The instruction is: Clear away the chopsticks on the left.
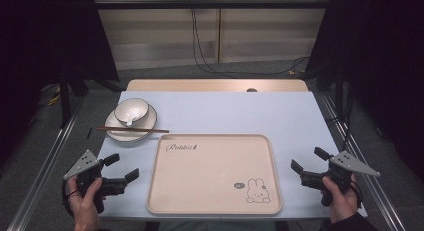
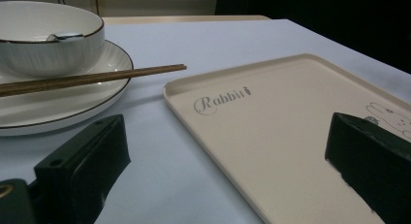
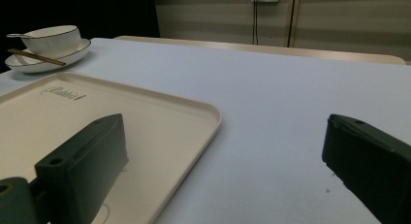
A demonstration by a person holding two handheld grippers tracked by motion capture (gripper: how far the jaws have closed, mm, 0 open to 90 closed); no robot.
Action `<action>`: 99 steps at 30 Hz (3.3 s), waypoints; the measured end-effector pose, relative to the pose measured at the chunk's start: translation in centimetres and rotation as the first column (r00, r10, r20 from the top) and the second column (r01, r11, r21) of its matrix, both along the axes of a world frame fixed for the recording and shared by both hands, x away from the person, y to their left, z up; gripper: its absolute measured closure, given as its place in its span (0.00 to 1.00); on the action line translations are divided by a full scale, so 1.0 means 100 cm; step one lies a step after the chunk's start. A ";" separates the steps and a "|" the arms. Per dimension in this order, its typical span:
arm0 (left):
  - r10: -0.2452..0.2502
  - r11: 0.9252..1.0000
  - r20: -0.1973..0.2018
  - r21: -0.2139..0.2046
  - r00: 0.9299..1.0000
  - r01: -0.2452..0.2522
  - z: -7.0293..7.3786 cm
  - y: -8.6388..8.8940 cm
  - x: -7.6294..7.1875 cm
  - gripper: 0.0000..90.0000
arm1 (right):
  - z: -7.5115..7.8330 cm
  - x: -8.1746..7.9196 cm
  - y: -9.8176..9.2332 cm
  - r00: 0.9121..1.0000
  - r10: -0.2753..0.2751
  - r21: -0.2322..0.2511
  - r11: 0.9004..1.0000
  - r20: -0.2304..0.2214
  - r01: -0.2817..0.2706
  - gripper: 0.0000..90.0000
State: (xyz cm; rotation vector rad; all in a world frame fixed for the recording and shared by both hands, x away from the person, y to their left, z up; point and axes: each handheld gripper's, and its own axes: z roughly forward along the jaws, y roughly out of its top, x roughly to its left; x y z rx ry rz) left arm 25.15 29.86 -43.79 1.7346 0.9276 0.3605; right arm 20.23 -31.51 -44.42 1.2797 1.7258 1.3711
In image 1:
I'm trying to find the yellow cable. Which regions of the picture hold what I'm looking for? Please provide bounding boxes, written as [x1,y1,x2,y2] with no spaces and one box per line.
[45,86,63,107]

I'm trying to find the black wall cables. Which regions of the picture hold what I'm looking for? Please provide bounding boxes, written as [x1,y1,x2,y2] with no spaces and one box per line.
[190,7,311,77]

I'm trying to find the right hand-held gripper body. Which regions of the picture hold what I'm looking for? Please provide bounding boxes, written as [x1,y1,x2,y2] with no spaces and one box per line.
[299,150,381,207]

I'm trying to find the black metal stand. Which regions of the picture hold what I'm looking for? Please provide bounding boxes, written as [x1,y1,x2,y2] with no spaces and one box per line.
[57,66,73,129]

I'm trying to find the white ceramic spoon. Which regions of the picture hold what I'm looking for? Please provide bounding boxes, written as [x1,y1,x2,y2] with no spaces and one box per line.
[125,108,142,127]

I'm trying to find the person's right hand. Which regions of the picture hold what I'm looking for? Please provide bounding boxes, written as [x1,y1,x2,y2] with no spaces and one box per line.
[321,175,359,225]

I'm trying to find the black horizontal bar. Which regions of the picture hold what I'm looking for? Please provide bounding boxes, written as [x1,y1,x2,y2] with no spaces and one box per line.
[94,0,330,11]

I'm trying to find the light blue table mat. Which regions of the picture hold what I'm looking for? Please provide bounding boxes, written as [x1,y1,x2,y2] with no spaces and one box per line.
[98,90,368,221]

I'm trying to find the brown wooden chopstick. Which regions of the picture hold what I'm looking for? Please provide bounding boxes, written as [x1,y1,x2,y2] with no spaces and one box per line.
[97,126,170,134]
[96,125,170,133]

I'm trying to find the black wrist strap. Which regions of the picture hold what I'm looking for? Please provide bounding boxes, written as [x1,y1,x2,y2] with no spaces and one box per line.
[349,180,364,211]

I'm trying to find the beige rabbit print tray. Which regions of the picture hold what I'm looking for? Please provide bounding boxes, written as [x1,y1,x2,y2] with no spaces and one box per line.
[146,133,283,216]

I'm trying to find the white plate dark rim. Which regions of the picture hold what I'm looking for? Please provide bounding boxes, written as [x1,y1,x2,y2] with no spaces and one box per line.
[104,104,158,144]

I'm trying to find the white bowl dark rim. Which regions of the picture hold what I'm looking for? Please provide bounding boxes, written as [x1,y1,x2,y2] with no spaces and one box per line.
[113,97,150,128]

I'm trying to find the aluminium frame rail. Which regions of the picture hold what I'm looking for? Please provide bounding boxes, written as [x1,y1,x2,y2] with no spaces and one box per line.
[320,93,407,231]
[5,99,85,231]

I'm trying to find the black curtain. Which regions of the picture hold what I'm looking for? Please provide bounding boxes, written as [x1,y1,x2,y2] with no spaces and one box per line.
[0,0,120,165]
[305,0,424,182]

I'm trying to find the person's left hand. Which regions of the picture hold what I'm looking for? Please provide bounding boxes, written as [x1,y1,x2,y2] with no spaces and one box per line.
[66,175,104,231]

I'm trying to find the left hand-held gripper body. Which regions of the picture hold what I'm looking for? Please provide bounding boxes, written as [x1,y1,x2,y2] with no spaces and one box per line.
[62,149,129,215]

